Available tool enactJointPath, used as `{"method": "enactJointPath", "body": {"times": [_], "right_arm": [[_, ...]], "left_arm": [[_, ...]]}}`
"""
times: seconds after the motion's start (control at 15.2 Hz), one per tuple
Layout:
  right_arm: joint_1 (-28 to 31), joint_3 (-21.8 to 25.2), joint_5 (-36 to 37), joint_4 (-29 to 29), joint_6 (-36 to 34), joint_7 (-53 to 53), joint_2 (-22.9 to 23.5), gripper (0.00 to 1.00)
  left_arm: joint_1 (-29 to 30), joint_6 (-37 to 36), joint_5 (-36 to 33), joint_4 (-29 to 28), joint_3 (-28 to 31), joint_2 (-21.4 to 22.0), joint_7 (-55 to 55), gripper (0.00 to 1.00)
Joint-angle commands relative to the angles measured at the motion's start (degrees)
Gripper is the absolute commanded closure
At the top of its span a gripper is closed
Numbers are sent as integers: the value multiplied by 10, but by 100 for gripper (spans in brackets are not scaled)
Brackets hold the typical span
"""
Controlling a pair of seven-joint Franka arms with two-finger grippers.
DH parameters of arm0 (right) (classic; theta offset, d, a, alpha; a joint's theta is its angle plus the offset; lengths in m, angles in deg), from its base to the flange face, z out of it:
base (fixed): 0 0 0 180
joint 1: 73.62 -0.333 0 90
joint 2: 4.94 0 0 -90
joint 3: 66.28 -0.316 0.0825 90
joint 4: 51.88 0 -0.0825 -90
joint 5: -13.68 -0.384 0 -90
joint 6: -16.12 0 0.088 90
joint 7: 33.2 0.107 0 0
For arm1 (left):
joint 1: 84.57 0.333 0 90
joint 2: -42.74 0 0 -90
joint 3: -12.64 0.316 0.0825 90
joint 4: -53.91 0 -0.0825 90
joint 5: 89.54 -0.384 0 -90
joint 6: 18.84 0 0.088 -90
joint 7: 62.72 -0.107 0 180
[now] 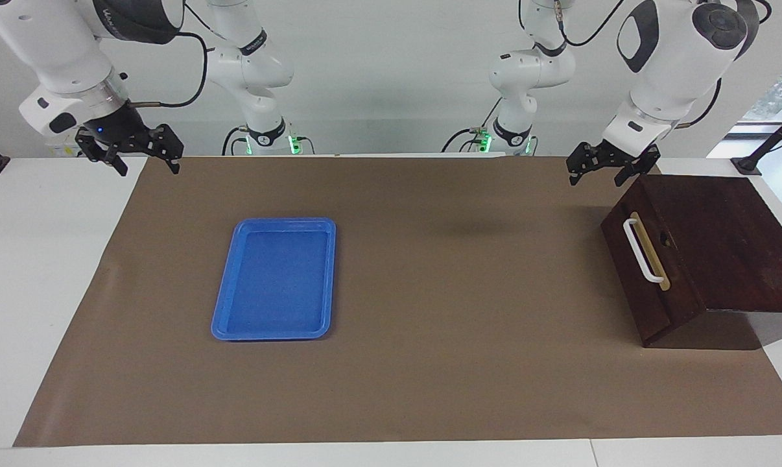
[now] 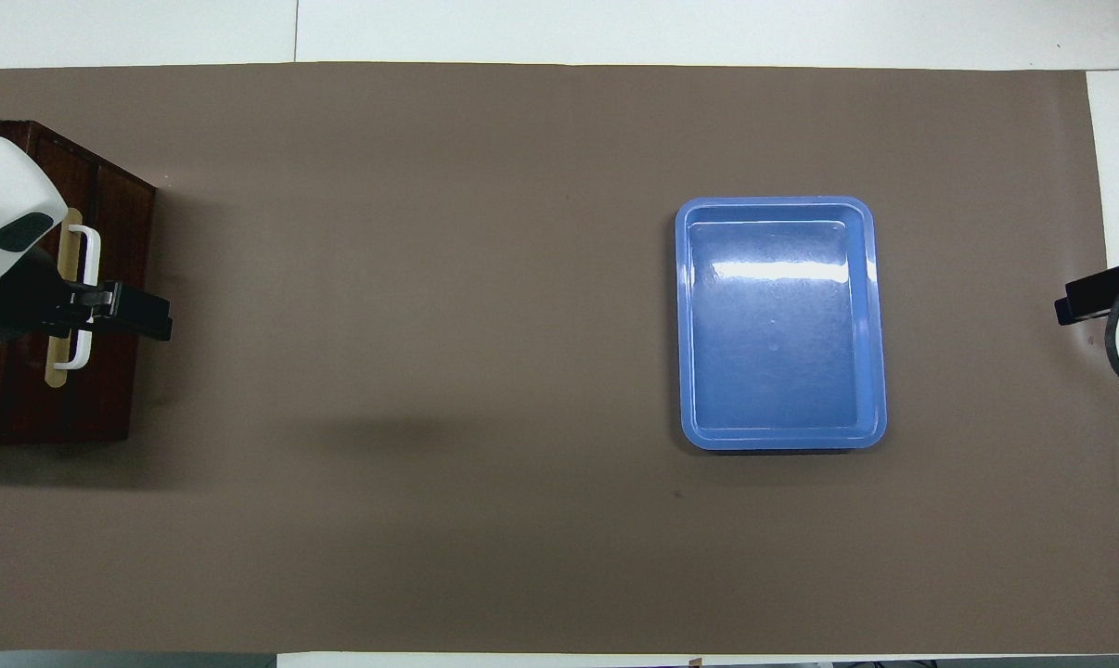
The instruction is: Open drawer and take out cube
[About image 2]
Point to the dark brown wooden cabinet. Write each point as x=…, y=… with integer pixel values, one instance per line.
x=123, y=278

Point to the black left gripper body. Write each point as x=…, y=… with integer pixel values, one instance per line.
x=21, y=301

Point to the brown table mat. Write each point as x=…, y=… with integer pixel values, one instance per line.
x=485, y=325

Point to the blue plastic tray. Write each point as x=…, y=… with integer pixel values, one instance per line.
x=782, y=334

